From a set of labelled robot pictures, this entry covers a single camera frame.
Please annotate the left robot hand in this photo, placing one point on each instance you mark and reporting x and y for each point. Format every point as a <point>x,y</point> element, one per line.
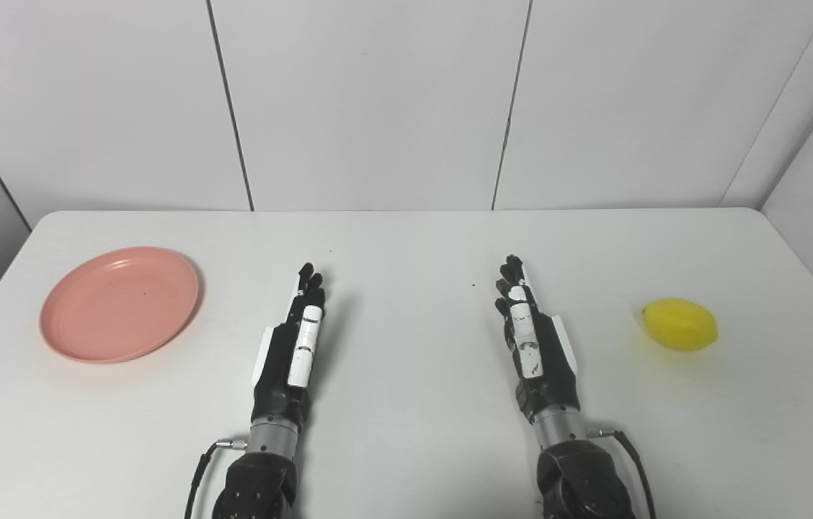
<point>284,360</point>

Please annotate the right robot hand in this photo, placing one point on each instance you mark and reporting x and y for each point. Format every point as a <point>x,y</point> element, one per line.
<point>547,360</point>

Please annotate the yellow lemon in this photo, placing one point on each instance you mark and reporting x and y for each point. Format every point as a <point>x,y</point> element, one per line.
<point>680,324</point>

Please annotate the pink plate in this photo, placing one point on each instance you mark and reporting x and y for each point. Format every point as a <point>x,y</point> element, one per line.
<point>120,303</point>

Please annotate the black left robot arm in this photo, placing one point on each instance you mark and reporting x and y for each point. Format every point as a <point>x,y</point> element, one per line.
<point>262,472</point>

